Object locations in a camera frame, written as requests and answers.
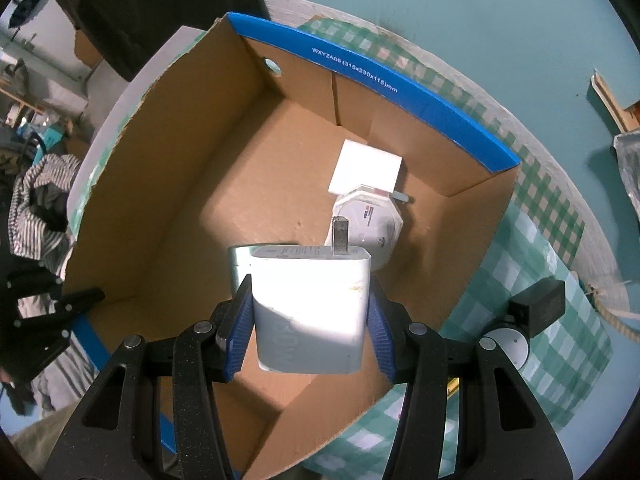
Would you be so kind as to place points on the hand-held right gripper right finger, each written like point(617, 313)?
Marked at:
point(378, 341)

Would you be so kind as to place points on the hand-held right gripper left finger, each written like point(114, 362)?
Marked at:
point(239, 331)

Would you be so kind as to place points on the white octagonal charger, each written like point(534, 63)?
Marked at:
point(375, 225)

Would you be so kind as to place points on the black power adapter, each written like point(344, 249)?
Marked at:
point(539, 307)

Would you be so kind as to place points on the brown cardboard sheet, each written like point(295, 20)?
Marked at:
point(86, 47)

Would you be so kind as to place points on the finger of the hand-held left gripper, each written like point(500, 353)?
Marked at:
point(82, 301)

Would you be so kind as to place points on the brown cardboard box blue rim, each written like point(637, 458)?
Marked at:
point(200, 200)

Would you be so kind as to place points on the small white cube charger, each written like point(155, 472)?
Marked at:
point(367, 167)

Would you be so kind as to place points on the large white power adapter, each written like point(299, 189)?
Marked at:
point(310, 310)

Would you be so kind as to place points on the white round plug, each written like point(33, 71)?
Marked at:
point(507, 347)

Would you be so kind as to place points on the olive green cloth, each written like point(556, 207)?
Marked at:
point(40, 450)

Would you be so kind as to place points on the striped grey white cloth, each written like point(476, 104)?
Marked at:
point(35, 210)

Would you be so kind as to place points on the wooden piece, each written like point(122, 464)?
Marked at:
point(617, 105)

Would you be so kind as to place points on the green white checkered tablecloth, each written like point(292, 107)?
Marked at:
point(540, 260)

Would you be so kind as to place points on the dark cloth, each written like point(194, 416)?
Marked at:
point(165, 5)

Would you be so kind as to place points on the clear plastic bag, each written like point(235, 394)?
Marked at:
point(629, 170)

